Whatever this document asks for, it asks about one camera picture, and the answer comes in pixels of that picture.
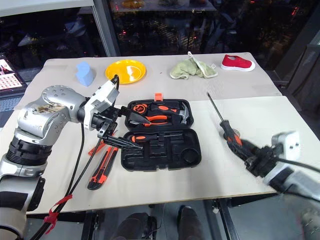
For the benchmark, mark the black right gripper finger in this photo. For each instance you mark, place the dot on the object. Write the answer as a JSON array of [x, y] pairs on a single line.
[[238, 153], [250, 148]]

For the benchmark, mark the grey keyboard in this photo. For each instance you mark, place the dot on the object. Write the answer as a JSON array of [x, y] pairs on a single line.
[[10, 103]]

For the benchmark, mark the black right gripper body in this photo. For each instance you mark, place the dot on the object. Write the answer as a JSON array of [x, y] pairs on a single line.
[[260, 161]]

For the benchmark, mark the orange black utility knife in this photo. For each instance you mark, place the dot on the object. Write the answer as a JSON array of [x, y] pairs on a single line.
[[100, 175]]

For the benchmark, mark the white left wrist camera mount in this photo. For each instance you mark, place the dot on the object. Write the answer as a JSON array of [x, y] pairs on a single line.
[[105, 96]]

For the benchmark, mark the yellow plastic plate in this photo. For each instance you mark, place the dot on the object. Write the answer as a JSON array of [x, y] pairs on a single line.
[[125, 72]]

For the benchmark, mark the long orange black screwdriver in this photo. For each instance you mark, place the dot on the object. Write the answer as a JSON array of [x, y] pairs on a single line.
[[227, 128]]

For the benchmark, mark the green cloth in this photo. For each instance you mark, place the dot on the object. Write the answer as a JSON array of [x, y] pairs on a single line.
[[186, 68]]

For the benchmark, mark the short orange black screwdriver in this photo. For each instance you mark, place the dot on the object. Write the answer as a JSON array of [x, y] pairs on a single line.
[[145, 137]]

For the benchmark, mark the orange voltage tester pen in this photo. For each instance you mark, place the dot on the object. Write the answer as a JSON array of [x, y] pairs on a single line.
[[96, 149]]

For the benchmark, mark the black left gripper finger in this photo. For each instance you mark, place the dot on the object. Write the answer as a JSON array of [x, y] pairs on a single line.
[[133, 116], [117, 142]]

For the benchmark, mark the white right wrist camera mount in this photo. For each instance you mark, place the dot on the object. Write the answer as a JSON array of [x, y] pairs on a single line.
[[285, 145]]

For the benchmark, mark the amber glass dish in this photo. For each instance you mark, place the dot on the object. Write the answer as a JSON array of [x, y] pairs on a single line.
[[133, 3]]

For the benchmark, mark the claw hammer with orange grip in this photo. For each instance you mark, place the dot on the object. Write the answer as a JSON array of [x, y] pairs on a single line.
[[183, 113]]

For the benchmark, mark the blue foam block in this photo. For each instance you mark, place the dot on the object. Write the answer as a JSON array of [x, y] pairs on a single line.
[[83, 75]]

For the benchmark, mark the black table frame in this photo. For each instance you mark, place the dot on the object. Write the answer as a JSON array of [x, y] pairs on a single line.
[[226, 220]]

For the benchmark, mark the grey window frame post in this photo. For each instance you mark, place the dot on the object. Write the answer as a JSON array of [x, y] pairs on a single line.
[[105, 30]]

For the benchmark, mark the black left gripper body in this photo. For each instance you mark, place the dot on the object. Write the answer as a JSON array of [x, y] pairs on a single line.
[[105, 120]]

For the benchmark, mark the dark rounded shape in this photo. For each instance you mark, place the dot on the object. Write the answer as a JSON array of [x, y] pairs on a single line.
[[190, 225], [136, 227]]

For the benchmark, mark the red shoe with white sole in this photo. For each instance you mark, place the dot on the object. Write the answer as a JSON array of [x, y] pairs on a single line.
[[236, 62]]

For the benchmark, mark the orange black tape measure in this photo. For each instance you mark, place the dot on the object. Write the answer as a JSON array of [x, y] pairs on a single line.
[[140, 108]]

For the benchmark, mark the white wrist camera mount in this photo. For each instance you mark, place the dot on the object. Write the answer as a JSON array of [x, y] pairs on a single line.
[[285, 145], [105, 96]]

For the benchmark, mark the orange tool case latch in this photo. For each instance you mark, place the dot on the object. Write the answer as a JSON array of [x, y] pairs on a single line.
[[159, 97]]

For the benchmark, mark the black plastic tool case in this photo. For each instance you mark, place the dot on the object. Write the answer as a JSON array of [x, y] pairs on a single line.
[[175, 160]]

